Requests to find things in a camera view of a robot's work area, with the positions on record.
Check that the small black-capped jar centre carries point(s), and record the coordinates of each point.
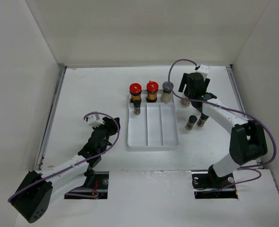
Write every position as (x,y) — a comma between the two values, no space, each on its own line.
(191,122)

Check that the small black-capped pepper jar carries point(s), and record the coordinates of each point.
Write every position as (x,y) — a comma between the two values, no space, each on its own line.
(203,118)

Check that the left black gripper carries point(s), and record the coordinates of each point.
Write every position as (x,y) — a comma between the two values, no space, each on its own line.
(110,125)

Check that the silver-capped spice bottle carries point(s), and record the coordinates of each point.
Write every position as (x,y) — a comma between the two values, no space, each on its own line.
(167,88)

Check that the white compartment organizer tray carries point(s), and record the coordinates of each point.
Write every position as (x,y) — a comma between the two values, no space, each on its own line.
(155,128)

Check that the small black-capped spice jar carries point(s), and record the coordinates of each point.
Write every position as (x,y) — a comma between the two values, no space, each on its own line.
(137,107)

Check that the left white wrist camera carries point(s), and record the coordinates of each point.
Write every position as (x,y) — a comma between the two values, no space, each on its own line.
(93,120)

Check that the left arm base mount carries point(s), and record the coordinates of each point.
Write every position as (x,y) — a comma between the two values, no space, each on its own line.
(95,187)

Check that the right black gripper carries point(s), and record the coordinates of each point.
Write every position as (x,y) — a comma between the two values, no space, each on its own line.
(184,82)

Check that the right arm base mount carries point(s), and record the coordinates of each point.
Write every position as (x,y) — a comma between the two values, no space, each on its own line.
(208,186)

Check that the red-capped amber sauce jar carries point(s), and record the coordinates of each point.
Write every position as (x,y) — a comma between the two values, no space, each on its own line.
(135,90)

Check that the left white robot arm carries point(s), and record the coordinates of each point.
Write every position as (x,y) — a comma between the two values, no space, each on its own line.
(37,190)

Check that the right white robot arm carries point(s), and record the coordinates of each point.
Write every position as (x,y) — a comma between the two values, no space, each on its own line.
(247,138)

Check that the black-capped beige bottle rear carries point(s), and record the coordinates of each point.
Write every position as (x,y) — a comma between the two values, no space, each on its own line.
(185,102)

